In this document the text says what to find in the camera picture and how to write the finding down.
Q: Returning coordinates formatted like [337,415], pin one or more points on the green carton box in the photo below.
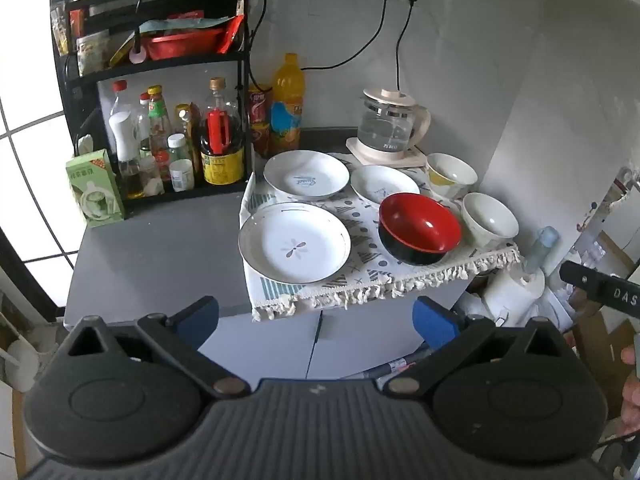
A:
[95,189]

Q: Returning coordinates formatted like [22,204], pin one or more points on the white bowl yellow band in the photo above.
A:
[448,176]

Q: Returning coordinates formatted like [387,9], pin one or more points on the orange juice bottle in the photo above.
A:
[288,89]

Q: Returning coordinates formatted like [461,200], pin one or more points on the white plate blue script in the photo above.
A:
[306,175]

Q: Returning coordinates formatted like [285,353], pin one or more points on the red and black bowl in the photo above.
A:
[417,230]

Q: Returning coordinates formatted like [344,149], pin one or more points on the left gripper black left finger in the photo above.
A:
[177,340]

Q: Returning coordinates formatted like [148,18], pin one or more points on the patterned fringed table cloth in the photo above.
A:
[370,272]

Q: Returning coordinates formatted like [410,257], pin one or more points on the white bakery plate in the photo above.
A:
[374,183]

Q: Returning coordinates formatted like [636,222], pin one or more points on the beige kettle base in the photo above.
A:
[412,158]

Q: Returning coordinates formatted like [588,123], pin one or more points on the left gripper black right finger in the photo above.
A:
[452,339]

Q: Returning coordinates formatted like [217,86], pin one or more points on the green label sauce bottle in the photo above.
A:
[159,120]

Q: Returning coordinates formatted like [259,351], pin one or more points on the small white cap jar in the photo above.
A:
[182,175]

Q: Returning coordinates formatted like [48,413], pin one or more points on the black metal shelf rack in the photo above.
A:
[103,69]

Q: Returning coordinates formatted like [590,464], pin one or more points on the dark soy sauce bottle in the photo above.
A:
[222,144]

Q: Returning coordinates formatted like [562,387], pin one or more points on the white oil spray bottle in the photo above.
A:
[127,153]

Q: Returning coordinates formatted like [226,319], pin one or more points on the blue plastic water bottle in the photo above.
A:
[539,251]

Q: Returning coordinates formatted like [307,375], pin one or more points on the person's right hand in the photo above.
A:
[630,411]

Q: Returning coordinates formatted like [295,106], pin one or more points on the red plastic basket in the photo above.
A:
[182,45]

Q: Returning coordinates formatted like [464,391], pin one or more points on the white ceramic bowl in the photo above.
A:
[487,222]

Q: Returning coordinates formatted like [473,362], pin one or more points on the cardboard box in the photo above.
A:
[600,339]

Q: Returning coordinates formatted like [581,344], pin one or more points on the glass electric kettle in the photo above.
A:
[392,121]

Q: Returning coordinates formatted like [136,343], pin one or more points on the large white flower plate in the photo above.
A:
[294,243]

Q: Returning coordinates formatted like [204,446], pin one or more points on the white thermos jug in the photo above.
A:
[511,293]

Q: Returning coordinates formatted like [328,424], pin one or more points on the red drink cans stack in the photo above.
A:
[258,112]

